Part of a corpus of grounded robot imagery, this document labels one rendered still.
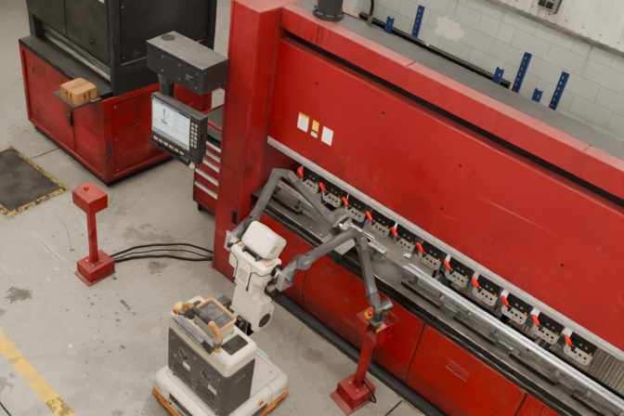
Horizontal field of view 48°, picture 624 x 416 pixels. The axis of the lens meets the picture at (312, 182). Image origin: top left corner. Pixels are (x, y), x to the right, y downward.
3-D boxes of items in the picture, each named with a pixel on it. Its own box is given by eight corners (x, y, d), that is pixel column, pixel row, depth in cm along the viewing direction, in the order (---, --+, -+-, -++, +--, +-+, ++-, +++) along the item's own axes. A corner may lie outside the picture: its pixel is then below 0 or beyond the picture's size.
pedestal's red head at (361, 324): (353, 326, 446) (357, 307, 436) (370, 317, 455) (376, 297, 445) (373, 347, 434) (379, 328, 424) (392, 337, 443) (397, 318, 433)
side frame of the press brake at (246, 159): (211, 266, 565) (230, -2, 430) (281, 223, 622) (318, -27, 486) (232, 283, 554) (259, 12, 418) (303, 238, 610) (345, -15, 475)
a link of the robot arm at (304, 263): (353, 221, 418) (359, 223, 408) (362, 240, 421) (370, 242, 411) (290, 258, 406) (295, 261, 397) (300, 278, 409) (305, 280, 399)
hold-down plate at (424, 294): (400, 283, 453) (401, 280, 451) (405, 279, 456) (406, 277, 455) (438, 309, 439) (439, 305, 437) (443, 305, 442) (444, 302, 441)
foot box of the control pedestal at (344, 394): (328, 395, 481) (331, 383, 474) (355, 379, 495) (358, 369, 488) (346, 416, 469) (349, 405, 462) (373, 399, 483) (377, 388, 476)
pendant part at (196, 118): (150, 138, 482) (150, 93, 461) (162, 132, 491) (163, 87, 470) (198, 165, 464) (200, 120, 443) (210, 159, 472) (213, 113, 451)
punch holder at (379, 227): (367, 227, 458) (371, 208, 449) (374, 222, 464) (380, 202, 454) (385, 239, 452) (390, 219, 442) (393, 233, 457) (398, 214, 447)
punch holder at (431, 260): (417, 259, 440) (422, 240, 430) (424, 253, 446) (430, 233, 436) (436, 271, 433) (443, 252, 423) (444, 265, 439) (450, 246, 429)
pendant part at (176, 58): (145, 149, 496) (144, 40, 446) (170, 136, 513) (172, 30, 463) (197, 179, 475) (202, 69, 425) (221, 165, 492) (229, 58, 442)
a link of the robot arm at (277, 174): (273, 162, 431) (278, 162, 422) (292, 172, 436) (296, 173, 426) (240, 226, 427) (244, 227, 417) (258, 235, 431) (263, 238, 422)
